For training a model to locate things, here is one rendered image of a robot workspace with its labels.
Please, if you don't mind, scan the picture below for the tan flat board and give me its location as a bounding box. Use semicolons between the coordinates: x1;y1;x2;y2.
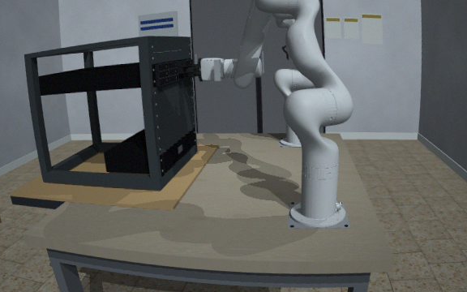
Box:
10;144;220;210

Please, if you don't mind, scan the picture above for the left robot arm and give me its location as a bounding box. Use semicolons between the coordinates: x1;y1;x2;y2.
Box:
214;0;353;227

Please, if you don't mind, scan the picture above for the black metal rack frame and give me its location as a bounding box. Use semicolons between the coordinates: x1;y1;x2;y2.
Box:
24;36;198;191

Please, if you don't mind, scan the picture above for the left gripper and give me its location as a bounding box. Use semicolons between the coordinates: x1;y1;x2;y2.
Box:
186;58;224;82

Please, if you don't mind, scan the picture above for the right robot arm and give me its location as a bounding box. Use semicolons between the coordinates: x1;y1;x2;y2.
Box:
272;14;314;147

